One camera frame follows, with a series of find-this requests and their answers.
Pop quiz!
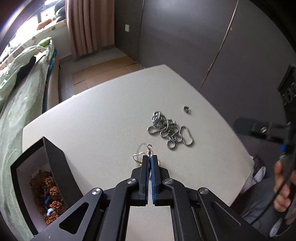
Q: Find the person's right hand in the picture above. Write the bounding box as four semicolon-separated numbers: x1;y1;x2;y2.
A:
273;161;291;212

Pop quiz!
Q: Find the pink curtain right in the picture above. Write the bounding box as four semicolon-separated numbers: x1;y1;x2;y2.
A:
65;0;115;58

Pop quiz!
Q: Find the flattened cardboard on floor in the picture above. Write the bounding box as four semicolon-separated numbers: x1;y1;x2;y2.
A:
72;56;142;94

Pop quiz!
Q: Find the silver ball chain necklace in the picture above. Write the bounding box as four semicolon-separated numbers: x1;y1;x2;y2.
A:
147;110;194;150

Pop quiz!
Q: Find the white wall socket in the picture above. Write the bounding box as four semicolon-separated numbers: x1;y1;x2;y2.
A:
125;24;130;32

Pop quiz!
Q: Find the blue flower knotted bracelet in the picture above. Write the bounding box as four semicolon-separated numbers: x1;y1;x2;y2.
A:
41;194;56;217

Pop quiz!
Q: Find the small hook earring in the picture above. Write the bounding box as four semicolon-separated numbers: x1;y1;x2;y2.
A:
132;143;153;166

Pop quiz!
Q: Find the dark open jewelry box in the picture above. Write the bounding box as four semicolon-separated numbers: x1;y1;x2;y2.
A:
11;137;83;235

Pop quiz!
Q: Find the brown wooden bead bracelet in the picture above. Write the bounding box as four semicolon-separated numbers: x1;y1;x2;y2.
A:
29;170;68;226

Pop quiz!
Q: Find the light green duvet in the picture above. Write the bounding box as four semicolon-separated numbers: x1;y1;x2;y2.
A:
0;45;49;110

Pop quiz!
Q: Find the bed with green sheet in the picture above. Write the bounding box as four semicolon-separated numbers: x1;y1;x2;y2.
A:
1;37;56;240

